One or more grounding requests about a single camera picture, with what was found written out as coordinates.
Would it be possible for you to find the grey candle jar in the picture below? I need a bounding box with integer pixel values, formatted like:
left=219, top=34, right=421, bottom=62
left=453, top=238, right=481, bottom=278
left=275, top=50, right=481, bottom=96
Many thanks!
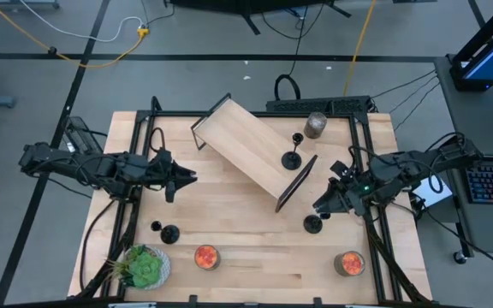
left=303, top=111, right=329, bottom=139

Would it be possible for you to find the long yellow cable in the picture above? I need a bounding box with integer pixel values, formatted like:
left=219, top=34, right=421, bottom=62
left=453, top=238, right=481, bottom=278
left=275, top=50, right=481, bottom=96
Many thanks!
left=342, top=0, right=378, bottom=98

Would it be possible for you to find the dark grey desk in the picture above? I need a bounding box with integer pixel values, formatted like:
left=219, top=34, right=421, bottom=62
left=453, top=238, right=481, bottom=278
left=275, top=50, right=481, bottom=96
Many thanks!
left=433, top=55, right=493, bottom=256

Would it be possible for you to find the yellow extension cord with plug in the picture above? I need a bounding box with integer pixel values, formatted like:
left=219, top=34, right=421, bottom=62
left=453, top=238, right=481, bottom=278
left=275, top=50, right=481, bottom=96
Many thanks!
left=0, top=0, right=151, bottom=69

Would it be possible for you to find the black metal candlestick holder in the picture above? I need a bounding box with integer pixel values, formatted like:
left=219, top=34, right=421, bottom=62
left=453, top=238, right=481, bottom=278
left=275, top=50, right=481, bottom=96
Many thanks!
left=302, top=211, right=332, bottom=235
left=150, top=220, right=181, bottom=246
left=280, top=132, right=306, bottom=171

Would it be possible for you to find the long black floor cable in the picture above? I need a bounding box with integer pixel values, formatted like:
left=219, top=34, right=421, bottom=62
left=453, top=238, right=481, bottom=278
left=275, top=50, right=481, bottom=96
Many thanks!
left=417, top=204, right=493, bottom=277

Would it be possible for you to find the white box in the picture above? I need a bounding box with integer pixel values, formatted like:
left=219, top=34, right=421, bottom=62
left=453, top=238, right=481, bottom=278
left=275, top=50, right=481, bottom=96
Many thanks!
left=411, top=175, right=454, bottom=209

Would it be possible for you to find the black vented control box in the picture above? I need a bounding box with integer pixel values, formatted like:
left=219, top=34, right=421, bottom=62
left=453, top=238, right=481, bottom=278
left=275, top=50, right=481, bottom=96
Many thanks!
left=63, top=115, right=103, bottom=154

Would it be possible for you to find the orange topped candle jar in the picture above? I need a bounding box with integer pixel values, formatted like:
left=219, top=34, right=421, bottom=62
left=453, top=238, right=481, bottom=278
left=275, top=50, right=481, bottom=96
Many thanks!
left=193, top=244, right=222, bottom=271
left=333, top=250, right=366, bottom=278

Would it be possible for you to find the white cable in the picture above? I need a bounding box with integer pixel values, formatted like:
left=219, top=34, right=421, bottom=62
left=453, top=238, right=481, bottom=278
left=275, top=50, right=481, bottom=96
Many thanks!
left=17, top=0, right=145, bottom=44

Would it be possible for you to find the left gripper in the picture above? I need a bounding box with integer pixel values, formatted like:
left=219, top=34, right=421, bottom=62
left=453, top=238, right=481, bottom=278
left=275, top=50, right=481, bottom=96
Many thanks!
left=146, top=147, right=199, bottom=204

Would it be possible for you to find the black stand base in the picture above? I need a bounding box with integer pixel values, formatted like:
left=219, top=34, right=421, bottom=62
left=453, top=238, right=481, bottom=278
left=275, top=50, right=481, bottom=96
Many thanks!
left=164, top=0, right=353, bottom=36

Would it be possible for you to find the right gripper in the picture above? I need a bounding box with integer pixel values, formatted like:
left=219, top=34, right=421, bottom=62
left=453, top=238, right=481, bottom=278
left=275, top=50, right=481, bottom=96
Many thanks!
left=312, top=159, right=378, bottom=216

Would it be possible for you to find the black aluminium table frame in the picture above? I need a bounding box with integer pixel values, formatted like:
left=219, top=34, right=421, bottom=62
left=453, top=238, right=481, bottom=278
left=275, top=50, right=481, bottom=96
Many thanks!
left=74, top=96, right=434, bottom=308

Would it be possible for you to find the black power strip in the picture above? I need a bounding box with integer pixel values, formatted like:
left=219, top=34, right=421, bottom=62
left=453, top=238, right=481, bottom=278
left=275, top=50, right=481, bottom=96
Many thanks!
left=265, top=95, right=374, bottom=115

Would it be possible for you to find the succulent in white pot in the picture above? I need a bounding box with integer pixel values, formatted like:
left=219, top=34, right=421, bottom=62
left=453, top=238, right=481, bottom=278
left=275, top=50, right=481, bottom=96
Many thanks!
left=107, top=243, right=172, bottom=291

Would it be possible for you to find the wooden shelf riser black frame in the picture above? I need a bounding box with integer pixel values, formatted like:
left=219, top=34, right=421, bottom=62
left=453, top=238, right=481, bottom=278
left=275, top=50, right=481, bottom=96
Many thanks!
left=189, top=92, right=319, bottom=214

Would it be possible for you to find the looped black cable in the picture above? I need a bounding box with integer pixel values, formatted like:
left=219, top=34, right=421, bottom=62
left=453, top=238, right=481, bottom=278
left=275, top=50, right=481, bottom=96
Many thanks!
left=273, top=0, right=310, bottom=102

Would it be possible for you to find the thin black cable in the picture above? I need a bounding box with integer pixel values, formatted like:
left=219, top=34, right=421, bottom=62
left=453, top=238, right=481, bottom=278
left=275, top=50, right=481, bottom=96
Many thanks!
left=389, top=75, right=439, bottom=114
left=393, top=82, right=441, bottom=130
left=371, top=69, right=437, bottom=99

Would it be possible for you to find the backlit black keyboard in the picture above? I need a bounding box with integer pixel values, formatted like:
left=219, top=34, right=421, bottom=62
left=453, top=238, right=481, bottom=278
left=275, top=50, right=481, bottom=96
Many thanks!
left=464, top=164, right=493, bottom=205

